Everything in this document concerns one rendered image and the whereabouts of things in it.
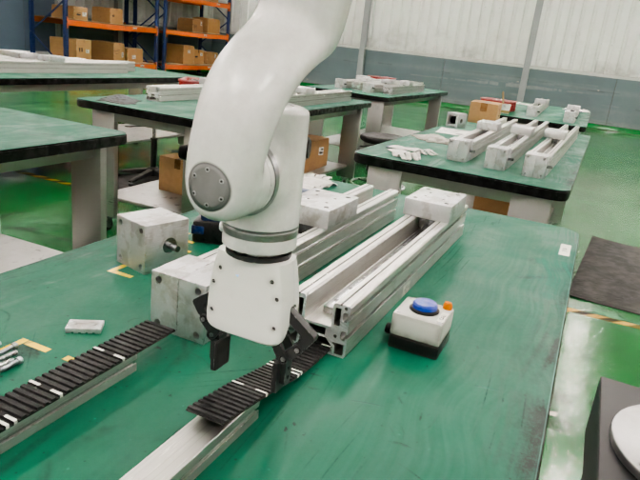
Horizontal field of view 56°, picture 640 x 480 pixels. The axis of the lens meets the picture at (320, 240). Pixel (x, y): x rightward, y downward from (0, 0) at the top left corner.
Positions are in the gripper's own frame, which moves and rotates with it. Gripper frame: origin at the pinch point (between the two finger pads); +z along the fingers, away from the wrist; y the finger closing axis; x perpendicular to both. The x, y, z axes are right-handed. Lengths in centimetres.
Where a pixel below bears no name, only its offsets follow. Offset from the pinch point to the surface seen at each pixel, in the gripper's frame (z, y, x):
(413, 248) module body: -2, 4, 54
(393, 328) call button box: 2.9, 9.5, 27.7
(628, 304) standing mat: 83, 66, 307
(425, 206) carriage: -5, -1, 77
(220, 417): 1.6, 1.6, -8.3
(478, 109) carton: -4, -54, 405
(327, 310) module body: 1.2, -0.4, 23.7
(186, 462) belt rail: 3.2, 1.8, -14.5
